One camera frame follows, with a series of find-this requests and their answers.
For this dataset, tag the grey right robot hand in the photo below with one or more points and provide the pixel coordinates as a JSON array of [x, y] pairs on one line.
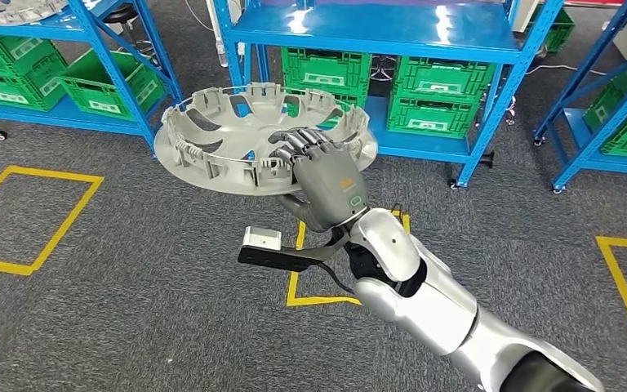
[[335, 184]]

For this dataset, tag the grey plastic hubcap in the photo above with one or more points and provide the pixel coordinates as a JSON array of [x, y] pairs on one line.
[[21, 11], [227, 184]]

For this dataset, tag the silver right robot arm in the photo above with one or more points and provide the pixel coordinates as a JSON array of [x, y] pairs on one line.
[[427, 308]]

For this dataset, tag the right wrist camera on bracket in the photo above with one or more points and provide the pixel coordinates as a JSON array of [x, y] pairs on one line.
[[270, 257]]

